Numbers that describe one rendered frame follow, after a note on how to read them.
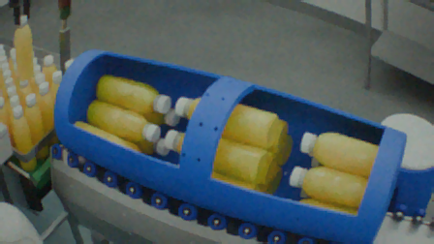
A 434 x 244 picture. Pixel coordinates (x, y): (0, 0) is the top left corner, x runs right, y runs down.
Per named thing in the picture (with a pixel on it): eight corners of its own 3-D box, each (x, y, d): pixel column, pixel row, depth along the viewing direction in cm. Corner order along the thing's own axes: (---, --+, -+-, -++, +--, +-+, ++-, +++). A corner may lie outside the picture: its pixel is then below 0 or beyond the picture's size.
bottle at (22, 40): (28, 69, 155) (25, 16, 144) (38, 74, 151) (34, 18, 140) (14, 78, 150) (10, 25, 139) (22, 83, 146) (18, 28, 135)
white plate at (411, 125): (406, 104, 157) (406, 107, 157) (360, 134, 144) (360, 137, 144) (455, 142, 138) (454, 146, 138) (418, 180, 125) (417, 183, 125)
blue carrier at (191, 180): (360, 270, 112) (391, 185, 95) (63, 168, 146) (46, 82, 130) (392, 198, 132) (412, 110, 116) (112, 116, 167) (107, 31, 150)
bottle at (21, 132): (36, 171, 151) (24, 118, 140) (19, 171, 150) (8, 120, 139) (38, 158, 157) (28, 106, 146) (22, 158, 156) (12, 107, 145)
